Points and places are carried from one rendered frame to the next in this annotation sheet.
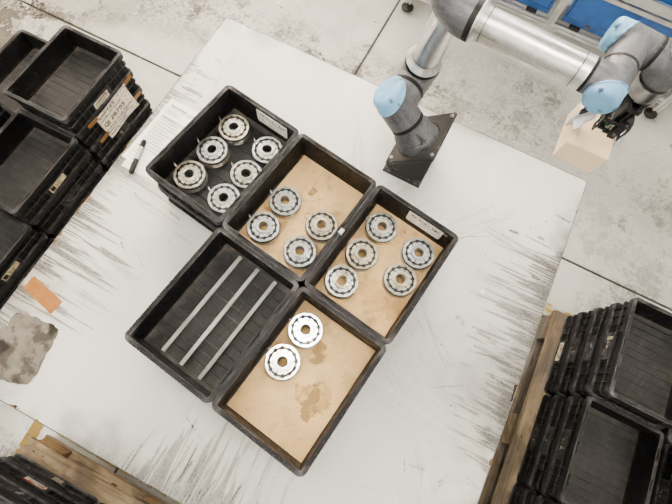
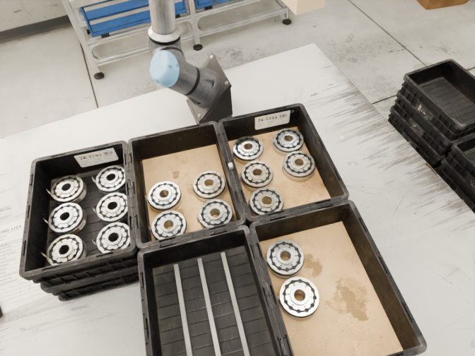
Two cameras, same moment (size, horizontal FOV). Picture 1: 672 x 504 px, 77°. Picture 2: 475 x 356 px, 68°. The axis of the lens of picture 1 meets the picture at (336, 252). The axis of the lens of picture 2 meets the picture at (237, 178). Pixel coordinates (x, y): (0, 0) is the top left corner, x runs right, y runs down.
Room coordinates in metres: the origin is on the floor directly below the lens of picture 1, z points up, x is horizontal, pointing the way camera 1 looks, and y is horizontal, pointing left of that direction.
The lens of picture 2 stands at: (-0.10, 0.35, 1.78)
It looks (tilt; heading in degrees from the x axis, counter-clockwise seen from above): 55 degrees down; 325
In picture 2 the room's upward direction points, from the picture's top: 5 degrees counter-clockwise
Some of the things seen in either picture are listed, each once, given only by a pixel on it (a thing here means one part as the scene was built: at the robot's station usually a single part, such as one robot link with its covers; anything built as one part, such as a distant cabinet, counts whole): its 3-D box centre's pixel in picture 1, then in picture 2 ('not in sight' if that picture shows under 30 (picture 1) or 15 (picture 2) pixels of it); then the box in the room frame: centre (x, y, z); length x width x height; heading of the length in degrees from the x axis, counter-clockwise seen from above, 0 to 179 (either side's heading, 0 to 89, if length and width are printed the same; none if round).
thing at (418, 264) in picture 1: (418, 253); (288, 139); (0.45, -0.25, 0.86); 0.10 x 0.10 x 0.01
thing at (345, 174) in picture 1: (301, 211); (184, 188); (0.50, 0.13, 0.87); 0.40 x 0.30 x 0.11; 156
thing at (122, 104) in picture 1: (117, 111); not in sight; (1.00, 1.11, 0.41); 0.31 x 0.02 x 0.16; 164
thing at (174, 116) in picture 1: (169, 141); (13, 260); (0.74, 0.69, 0.70); 0.33 x 0.23 x 0.01; 164
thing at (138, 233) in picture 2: (301, 204); (182, 179); (0.50, 0.13, 0.92); 0.40 x 0.30 x 0.02; 156
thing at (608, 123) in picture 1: (622, 111); not in sight; (0.80, -0.64, 1.24); 0.09 x 0.08 x 0.12; 164
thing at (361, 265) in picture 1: (362, 253); (256, 173); (0.41, -0.08, 0.86); 0.10 x 0.10 x 0.01
